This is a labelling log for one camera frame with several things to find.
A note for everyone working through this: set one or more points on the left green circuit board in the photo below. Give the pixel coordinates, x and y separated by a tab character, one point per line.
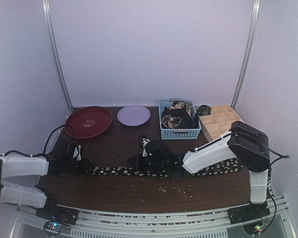
52	228

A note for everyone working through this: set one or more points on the black skull pattern tie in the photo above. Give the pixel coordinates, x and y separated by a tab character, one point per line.
224	167

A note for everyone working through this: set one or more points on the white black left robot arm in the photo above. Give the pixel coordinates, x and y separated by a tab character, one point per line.
17	164

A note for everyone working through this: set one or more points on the left aluminium frame post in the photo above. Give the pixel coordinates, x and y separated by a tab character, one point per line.
55	53

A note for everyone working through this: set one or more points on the plain black tie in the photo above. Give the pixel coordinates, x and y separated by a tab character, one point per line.
178	119

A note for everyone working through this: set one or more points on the orange paisley patterned tie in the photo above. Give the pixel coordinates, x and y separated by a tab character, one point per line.
187	106

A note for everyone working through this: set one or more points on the right green circuit board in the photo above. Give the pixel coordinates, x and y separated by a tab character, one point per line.
255	228

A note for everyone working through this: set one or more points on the wooden compartment organizer box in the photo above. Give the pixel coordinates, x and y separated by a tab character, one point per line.
218	122

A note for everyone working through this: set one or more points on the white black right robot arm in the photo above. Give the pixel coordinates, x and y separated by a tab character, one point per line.
242	142

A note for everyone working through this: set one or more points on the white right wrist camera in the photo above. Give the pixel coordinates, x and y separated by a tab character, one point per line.
143	141

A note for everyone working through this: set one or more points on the rolled dark patterned tie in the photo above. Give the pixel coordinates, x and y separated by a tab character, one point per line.
204	110

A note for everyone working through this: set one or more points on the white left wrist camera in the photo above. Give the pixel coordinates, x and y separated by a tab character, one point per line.
77	153

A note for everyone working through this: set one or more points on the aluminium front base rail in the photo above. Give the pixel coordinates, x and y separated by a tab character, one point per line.
199	224

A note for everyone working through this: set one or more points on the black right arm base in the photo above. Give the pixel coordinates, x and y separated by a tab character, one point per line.
248	212

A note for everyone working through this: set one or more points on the green circuit board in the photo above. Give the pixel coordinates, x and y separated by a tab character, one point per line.
255	228
52	228

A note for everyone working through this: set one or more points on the lavender round plate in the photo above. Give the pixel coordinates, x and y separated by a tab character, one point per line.
133	115

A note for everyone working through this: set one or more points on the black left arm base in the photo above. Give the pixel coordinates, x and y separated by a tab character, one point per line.
59	214

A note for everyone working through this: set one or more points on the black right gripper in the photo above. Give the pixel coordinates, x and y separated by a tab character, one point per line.
141	161

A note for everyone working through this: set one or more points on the dark red round tray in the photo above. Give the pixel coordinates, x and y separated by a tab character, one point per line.
88	122

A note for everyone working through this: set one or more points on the right aluminium frame post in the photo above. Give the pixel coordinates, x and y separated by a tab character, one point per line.
250	43

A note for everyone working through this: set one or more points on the aluminium frame post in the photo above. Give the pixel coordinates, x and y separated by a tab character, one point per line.
250	43
55	53

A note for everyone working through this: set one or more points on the blue perforated plastic basket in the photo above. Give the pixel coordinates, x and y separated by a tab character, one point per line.
177	134

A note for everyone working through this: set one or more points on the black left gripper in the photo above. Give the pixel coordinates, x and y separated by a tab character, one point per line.
86	169

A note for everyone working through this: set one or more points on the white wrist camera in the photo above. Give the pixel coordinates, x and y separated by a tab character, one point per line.
77	153
143	141

